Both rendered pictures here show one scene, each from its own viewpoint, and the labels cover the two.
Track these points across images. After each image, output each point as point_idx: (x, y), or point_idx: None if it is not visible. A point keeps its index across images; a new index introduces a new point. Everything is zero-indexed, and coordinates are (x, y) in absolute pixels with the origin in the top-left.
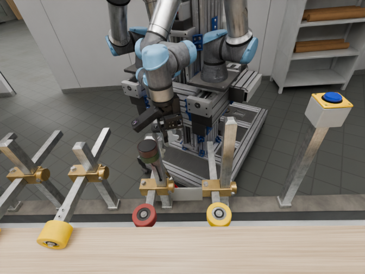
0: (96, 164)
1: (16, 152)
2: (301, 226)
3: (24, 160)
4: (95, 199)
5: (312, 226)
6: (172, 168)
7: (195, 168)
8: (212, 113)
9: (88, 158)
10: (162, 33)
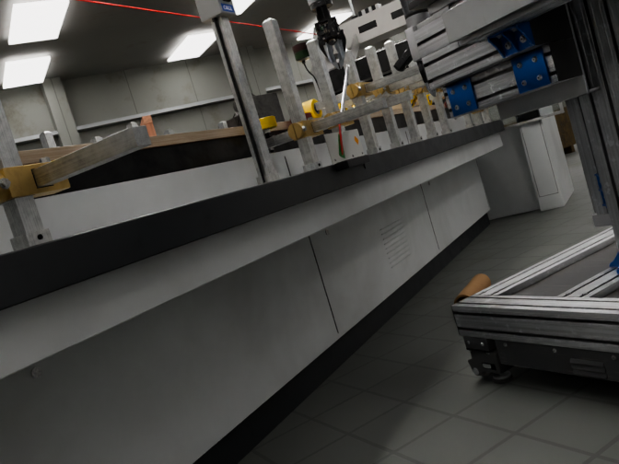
0: (354, 80)
1: (368, 58)
2: (207, 130)
3: (372, 68)
4: (394, 148)
5: (201, 131)
6: (573, 251)
7: (571, 274)
8: (420, 54)
9: (344, 66)
10: None
